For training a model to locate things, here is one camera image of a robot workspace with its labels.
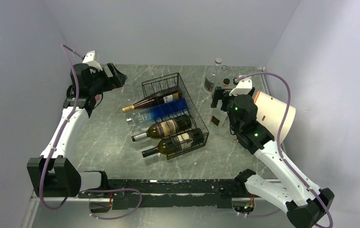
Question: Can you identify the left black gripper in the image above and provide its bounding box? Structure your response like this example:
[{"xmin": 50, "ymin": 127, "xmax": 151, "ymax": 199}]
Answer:
[{"xmin": 88, "ymin": 63, "xmax": 127, "ymax": 95}]

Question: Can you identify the frosted clear slim bottle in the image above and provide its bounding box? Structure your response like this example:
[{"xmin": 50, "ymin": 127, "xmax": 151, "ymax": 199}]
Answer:
[{"xmin": 204, "ymin": 57, "xmax": 222, "ymax": 93}]

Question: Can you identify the clear bottle white label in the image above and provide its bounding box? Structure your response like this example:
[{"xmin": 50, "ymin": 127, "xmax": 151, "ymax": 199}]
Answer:
[{"xmin": 211, "ymin": 78, "xmax": 233, "ymax": 95}]

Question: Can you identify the clear bottle orange black label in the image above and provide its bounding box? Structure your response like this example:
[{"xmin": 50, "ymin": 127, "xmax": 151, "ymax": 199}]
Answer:
[{"xmin": 210, "ymin": 102, "xmax": 228, "ymax": 127}]

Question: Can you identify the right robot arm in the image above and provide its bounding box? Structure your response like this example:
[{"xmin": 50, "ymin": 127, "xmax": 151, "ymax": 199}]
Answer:
[{"xmin": 211, "ymin": 75, "xmax": 334, "ymax": 228}]

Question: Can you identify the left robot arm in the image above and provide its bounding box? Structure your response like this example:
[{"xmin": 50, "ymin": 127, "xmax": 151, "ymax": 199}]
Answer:
[{"xmin": 27, "ymin": 63, "xmax": 127, "ymax": 198}]

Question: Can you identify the green bottle silver cap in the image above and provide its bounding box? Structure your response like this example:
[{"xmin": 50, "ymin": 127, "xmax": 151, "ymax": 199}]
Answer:
[{"xmin": 132, "ymin": 115, "xmax": 192, "ymax": 142}]

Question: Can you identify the dark red gold-capped bottle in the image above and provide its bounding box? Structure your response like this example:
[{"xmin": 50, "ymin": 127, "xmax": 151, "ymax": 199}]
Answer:
[{"xmin": 122, "ymin": 86, "xmax": 182, "ymax": 113}]

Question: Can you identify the dark green black-capped bottle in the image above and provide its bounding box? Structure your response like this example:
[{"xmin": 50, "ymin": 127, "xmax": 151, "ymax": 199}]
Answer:
[{"xmin": 142, "ymin": 128, "xmax": 204, "ymax": 158}]

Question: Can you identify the blue clear glass bottle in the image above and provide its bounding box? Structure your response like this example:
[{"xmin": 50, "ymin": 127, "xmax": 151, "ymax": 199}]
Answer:
[{"xmin": 126, "ymin": 98, "xmax": 188, "ymax": 125}]

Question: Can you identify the beige cylindrical lamp shade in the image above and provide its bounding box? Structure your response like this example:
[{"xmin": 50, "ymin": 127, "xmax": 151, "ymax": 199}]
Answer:
[{"xmin": 253, "ymin": 91, "xmax": 296, "ymax": 143}]

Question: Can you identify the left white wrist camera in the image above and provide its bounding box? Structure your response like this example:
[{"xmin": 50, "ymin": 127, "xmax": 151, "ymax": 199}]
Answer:
[{"xmin": 82, "ymin": 50, "xmax": 103, "ymax": 70}]

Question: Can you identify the black wire wine rack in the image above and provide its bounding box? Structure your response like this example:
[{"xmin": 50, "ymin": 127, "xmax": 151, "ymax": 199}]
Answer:
[{"xmin": 139, "ymin": 73, "xmax": 209, "ymax": 159}]

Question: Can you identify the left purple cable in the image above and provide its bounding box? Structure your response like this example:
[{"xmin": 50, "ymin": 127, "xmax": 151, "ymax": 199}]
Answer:
[{"xmin": 38, "ymin": 44, "xmax": 85, "ymax": 211}]

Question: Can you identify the purple cable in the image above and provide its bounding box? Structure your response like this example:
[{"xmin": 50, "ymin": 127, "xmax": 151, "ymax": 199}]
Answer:
[
  {"xmin": 234, "ymin": 72, "xmax": 334, "ymax": 228},
  {"xmin": 38, "ymin": 44, "xmax": 85, "ymax": 211}
]

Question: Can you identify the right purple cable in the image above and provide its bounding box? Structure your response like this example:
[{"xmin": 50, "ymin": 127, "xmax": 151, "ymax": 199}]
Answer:
[{"xmin": 234, "ymin": 72, "xmax": 334, "ymax": 228}]

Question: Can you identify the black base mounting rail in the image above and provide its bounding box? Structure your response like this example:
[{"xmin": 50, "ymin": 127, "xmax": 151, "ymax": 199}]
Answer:
[{"xmin": 79, "ymin": 179, "xmax": 251, "ymax": 210}]

